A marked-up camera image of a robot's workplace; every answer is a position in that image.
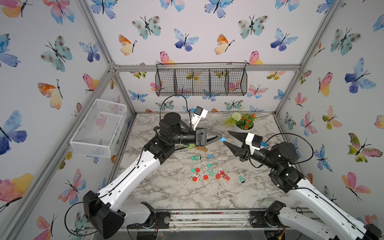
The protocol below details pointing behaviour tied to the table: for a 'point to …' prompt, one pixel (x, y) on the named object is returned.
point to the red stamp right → (226, 177)
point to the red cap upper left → (197, 170)
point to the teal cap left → (193, 170)
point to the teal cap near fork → (192, 158)
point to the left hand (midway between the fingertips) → (219, 137)
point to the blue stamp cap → (210, 156)
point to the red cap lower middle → (205, 177)
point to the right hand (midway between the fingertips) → (230, 135)
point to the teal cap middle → (209, 165)
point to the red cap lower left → (194, 179)
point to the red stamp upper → (222, 172)
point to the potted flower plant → (241, 122)
